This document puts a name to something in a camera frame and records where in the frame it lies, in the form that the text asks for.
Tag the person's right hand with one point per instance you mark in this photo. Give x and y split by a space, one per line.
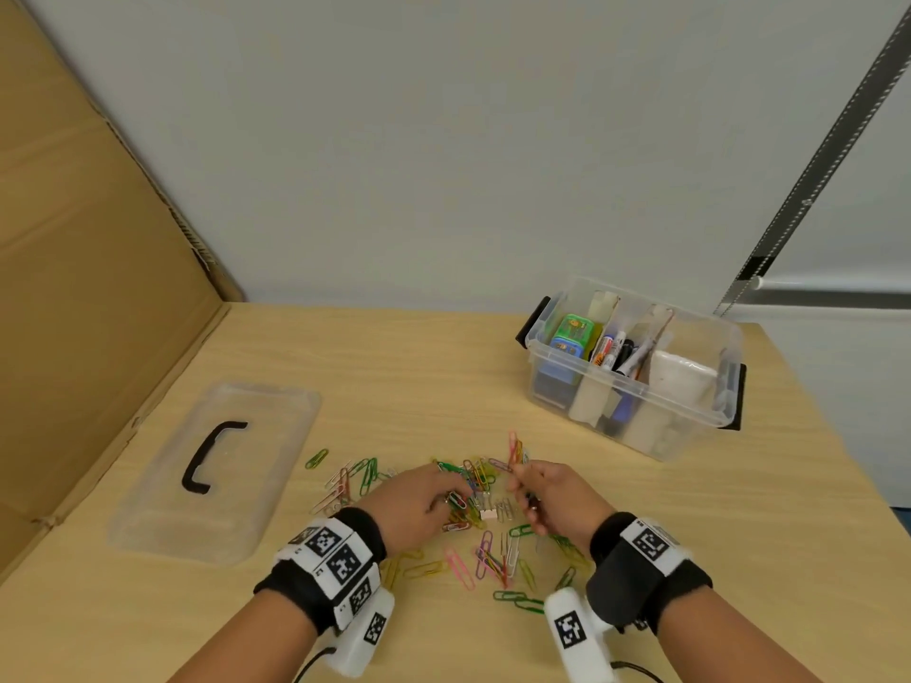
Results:
566 501

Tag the person's left hand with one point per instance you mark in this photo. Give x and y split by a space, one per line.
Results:
406 497

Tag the pile of colourful paper clips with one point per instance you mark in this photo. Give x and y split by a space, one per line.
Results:
487 554

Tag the clear plastic storage box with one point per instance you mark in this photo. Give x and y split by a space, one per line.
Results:
555 376

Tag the white marker black cap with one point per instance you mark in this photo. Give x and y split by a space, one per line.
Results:
635 357

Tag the green pencil sharpener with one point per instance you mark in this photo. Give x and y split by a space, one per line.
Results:
573 327

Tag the person's right forearm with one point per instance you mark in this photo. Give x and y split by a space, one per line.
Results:
733 647

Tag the person's left forearm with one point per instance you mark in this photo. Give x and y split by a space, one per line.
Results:
242 647

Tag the black right wristband with tags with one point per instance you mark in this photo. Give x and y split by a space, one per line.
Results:
640 561

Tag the black wristband with tags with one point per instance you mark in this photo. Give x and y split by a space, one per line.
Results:
640 561
327 561

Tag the black left wristband with tags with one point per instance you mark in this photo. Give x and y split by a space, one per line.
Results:
327 561

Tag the wooden table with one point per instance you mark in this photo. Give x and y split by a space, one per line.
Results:
391 376

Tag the brown cardboard panel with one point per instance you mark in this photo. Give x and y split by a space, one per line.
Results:
85 277

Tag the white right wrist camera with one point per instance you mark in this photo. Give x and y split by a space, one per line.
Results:
576 636

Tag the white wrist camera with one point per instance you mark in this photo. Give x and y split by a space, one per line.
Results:
363 633
576 636

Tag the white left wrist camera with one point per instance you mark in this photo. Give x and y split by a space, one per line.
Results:
363 633

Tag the grey horizontal wall rail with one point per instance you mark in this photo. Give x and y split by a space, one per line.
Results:
833 290

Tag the black perforated wall strip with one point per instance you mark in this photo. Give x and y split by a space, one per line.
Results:
833 156

